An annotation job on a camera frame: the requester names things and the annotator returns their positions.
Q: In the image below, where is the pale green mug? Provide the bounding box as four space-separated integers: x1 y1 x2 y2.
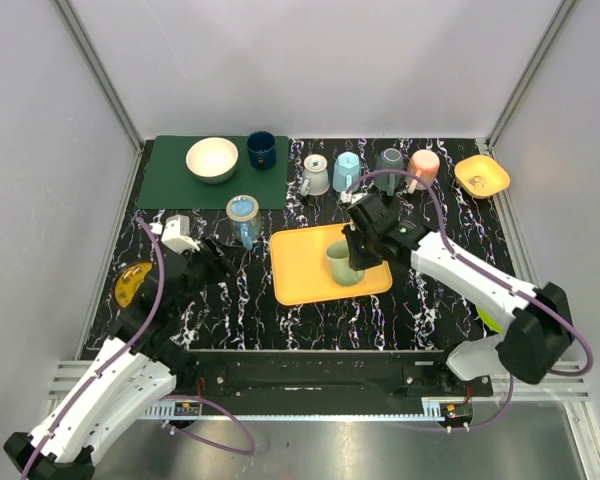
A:
326 239 364 287

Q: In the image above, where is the orange-inside blue floral mug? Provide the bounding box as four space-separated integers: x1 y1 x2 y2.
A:
226 194 261 250

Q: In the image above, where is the light blue faceted mug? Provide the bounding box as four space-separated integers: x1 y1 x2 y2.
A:
332 152 361 193

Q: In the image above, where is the grey-blue faceted mug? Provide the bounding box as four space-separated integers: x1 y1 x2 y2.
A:
374 147 404 197

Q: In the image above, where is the pale blue-grey mug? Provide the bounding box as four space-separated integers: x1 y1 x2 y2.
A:
300 154 330 197

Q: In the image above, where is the pink mug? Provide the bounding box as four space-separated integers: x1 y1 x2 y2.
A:
407 149 440 187

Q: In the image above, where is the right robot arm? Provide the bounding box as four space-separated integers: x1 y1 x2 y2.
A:
342 195 573 397

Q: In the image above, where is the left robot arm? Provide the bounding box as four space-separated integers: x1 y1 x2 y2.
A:
4 237 238 479

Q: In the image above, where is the dark blue mug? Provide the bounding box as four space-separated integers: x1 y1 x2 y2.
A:
246 131 277 170

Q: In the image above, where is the yellow plastic tray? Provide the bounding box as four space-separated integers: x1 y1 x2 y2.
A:
270 223 393 306

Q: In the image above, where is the yellow patterned saucer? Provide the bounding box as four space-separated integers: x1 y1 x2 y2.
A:
113 261 153 309

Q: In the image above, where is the dark green mat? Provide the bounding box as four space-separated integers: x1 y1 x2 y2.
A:
136 135 290 210

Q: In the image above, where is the white bowl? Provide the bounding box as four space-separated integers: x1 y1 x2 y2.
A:
185 137 239 184

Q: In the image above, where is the yellow square dish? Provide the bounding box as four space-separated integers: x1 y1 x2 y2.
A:
454 155 511 199

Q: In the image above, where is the lime green plate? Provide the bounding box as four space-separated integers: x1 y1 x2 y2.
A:
476 306 503 334

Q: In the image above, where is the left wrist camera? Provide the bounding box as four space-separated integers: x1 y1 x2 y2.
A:
150 214 201 254

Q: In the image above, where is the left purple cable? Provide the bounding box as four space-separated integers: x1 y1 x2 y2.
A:
17 215 257 480

